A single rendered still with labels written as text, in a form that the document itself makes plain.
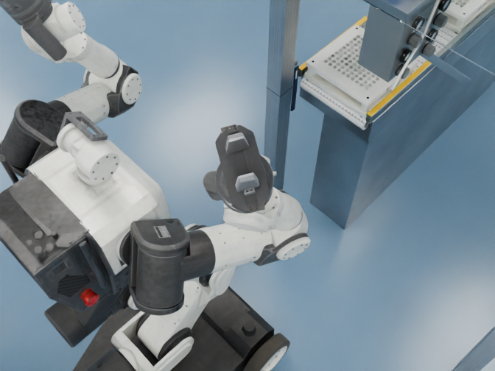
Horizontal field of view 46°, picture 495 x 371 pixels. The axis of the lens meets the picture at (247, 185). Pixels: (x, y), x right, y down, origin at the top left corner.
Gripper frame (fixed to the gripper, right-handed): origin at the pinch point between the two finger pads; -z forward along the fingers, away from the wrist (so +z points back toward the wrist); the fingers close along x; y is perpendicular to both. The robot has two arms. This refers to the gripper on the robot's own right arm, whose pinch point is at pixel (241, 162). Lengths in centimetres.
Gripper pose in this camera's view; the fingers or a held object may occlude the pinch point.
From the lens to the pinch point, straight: 76.1
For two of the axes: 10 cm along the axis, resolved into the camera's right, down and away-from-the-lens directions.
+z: 0.3, 1.8, 9.8
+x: -2.6, -9.5, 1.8
